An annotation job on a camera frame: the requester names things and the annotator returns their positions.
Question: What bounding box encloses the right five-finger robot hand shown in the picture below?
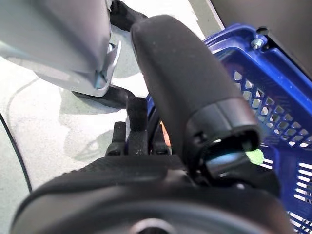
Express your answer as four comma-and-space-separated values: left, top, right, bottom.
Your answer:
9, 14, 294, 234

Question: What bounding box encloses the blue plastic shopping basket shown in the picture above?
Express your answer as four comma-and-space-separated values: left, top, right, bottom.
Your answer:
146, 23, 312, 234

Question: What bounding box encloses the napa cabbage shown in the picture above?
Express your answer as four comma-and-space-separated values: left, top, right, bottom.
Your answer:
245, 148, 265, 165

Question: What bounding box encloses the thin black tether cable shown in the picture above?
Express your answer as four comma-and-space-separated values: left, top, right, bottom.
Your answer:
0, 112, 32, 193

